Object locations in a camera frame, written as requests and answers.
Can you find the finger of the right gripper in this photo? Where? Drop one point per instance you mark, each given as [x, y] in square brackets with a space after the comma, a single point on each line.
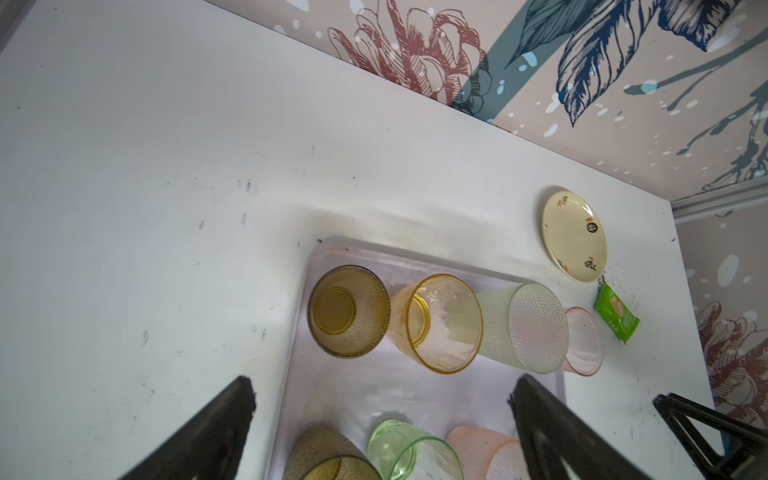
[719, 446]

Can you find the pale green large glass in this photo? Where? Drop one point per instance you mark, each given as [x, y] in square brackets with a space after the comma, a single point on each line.
[524, 327]

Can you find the cream small plate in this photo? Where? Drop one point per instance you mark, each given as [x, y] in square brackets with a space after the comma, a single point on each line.
[574, 237]

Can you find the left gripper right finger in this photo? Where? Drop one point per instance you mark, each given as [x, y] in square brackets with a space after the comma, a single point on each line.
[557, 444]

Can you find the brown textured glass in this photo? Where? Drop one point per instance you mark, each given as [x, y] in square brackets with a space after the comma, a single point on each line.
[348, 311]
[323, 453]

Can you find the bright green glass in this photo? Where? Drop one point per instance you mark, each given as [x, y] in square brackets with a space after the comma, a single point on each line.
[399, 450]

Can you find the pink glass front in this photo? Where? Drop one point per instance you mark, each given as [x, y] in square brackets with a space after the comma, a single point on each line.
[585, 350]

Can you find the lilac plastic tray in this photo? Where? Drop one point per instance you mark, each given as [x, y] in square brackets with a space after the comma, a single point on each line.
[352, 396]

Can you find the green snack packet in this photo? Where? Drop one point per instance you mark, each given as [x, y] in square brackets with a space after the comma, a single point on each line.
[615, 313]

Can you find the pink glass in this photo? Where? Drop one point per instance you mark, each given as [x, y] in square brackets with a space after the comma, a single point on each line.
[486, 454]
[585, 350]

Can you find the amber yellow glass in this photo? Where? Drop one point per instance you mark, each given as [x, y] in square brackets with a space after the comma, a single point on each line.
[438, 323]

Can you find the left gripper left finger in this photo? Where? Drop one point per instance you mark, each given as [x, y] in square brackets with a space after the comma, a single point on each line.
[210, 445]

